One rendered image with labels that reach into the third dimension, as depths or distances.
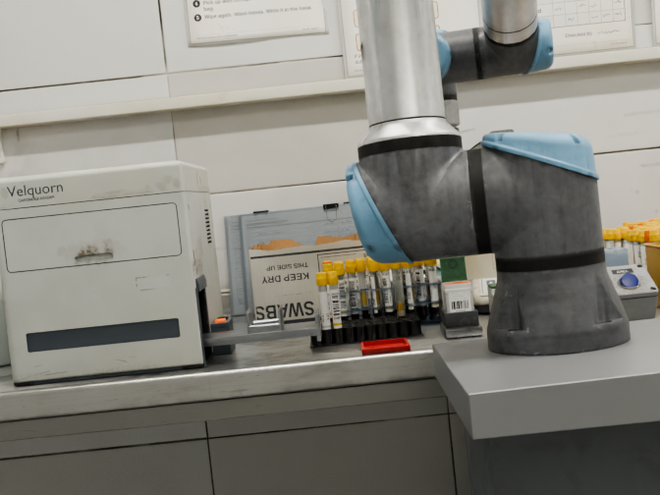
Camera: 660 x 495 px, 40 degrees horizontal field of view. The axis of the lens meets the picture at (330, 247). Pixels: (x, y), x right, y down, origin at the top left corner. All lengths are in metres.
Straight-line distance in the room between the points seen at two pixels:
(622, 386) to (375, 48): 0.44
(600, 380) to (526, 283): 0.17
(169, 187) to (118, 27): 0.76
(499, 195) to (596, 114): 1.08
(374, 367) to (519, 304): 0.36
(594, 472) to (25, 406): 0.78
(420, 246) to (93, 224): 0.54
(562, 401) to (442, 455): 1.21
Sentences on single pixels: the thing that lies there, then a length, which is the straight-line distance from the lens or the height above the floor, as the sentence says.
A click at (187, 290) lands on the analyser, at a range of 1.33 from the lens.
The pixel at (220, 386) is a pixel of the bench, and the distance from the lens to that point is 1.30.
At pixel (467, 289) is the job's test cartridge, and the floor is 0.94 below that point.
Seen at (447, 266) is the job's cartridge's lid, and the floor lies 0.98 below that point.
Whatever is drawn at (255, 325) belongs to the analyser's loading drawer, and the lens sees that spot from 1.34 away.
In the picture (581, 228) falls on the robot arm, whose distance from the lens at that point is 0.98.
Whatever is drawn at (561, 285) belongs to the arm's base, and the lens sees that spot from 0.97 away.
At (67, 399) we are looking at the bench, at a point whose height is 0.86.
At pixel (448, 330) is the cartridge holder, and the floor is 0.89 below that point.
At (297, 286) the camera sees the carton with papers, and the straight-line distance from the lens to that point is 1.61.
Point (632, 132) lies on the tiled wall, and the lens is 2.05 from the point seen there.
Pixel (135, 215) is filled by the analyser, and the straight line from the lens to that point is 1.33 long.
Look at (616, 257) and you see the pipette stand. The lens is 1.48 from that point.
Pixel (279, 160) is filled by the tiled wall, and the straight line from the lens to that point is 1.95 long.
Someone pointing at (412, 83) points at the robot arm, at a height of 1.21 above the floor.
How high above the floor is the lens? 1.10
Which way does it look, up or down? 3 degrees down
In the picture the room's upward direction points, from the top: 6 degrees counter-clockwise
